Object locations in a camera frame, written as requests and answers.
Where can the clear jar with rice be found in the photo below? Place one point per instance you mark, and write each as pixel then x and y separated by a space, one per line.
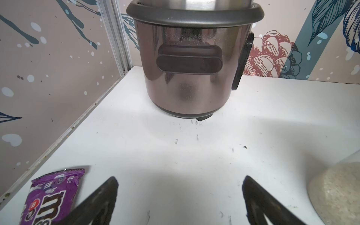
pixel 335 193

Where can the purple M&M's candy packet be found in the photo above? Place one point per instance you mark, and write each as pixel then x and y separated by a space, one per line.
pixel 51 197

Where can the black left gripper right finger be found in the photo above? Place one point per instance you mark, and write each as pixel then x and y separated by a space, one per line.
pixel 261 205

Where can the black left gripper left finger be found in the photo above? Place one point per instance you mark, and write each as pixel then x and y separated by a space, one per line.
pixel 96 209

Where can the silver rice cooker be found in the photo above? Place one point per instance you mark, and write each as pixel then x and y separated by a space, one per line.
pixel 193 53

